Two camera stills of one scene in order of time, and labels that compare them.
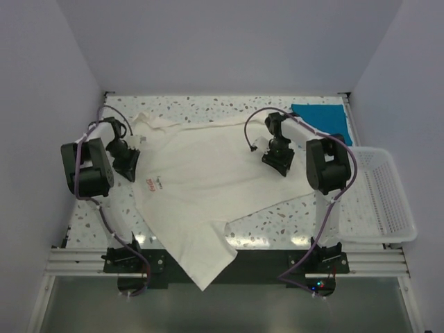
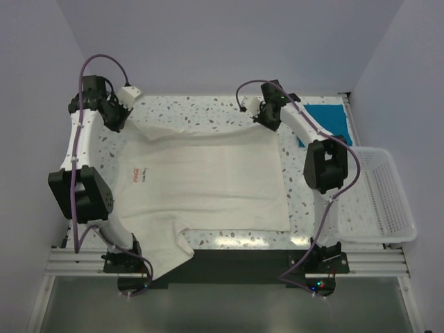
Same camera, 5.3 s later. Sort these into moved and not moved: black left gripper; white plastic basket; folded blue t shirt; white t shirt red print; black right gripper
Moved: white t shirt red print; black left gripper; black right gripper
Not moved: folded blue t shirt; white plastic basket
